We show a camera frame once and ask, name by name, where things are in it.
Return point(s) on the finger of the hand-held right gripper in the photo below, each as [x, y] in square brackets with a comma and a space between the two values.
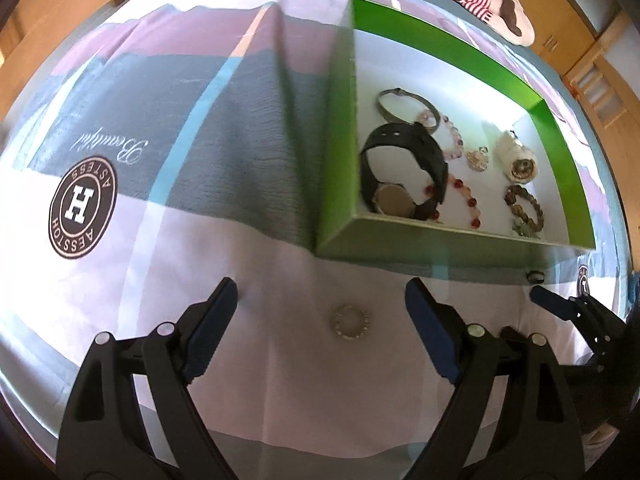
[550, 302]

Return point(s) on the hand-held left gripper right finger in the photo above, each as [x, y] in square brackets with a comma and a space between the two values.
[435, 330]

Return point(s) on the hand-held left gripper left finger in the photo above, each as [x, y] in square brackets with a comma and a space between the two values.
[205, 340]

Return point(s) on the round gold pendant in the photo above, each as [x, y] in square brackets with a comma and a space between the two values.
[476, 160]

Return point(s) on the green cardboard box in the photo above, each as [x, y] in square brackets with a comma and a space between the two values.
[340, 160]

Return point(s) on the silver bangle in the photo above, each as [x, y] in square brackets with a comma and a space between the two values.
[387, 91]

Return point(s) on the white wristwatch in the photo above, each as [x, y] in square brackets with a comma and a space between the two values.
[510, 147]

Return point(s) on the black wristwatch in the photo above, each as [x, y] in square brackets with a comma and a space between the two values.
[430, 152]

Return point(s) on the printed striped bed sheet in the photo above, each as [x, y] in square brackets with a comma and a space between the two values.
[200, 135]

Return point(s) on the wooden slatted rack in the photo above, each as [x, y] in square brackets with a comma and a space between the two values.
[600, 95]

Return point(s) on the wooden cabinet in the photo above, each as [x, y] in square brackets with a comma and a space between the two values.
[565, 47]

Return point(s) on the striped plush toy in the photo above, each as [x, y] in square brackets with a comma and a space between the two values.
[505, 20]

